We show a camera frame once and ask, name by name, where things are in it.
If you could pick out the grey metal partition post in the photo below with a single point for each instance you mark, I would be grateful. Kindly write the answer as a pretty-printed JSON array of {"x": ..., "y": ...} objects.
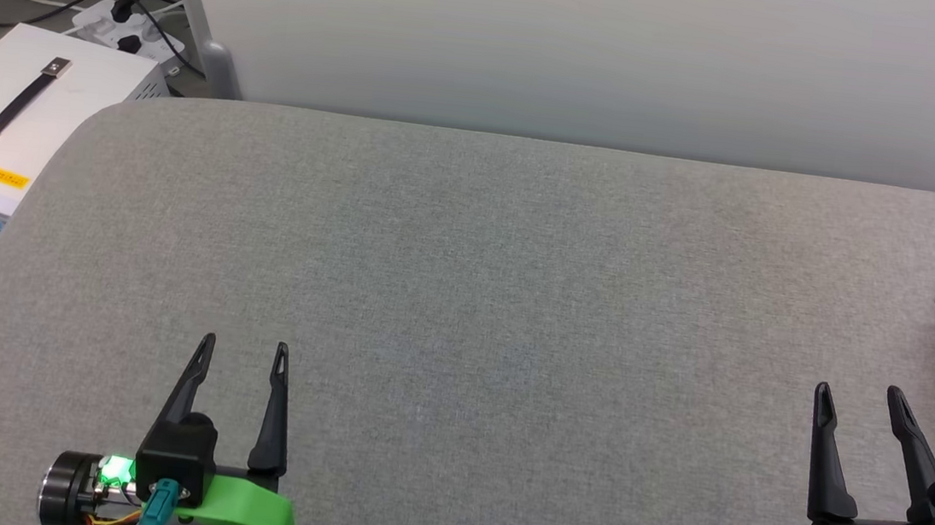
[{"x": 220, "y": 71}]

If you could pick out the white partition panel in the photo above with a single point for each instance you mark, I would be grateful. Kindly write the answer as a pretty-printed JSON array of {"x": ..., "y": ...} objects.
[{"x": 582, "y": 51}]

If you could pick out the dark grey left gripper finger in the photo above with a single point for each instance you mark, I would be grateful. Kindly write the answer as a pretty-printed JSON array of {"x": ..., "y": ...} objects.
[
  {"x": 270, "y": 441},
  {"x": 189, "y": 390}
]

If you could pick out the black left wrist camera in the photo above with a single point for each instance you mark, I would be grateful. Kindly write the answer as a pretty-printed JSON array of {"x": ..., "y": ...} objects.
[{"x": 175, "y": 453}]

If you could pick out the white power strip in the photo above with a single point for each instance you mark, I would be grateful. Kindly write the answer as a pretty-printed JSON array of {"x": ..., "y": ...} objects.
[{"x": 104, "y": 26}]

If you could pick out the teal left camera connector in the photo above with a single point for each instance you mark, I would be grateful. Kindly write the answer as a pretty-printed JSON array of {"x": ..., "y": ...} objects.
[{"x": 156, "y": 507}]

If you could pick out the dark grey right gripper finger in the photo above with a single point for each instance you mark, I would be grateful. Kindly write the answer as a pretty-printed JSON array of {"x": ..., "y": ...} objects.
[
  {"x": 918, "y": 477},
  {"x": 827, "y": 494}
]

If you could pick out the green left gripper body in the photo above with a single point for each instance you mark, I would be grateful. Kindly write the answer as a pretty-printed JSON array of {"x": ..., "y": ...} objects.
[{"x": 255, "y": 512}]

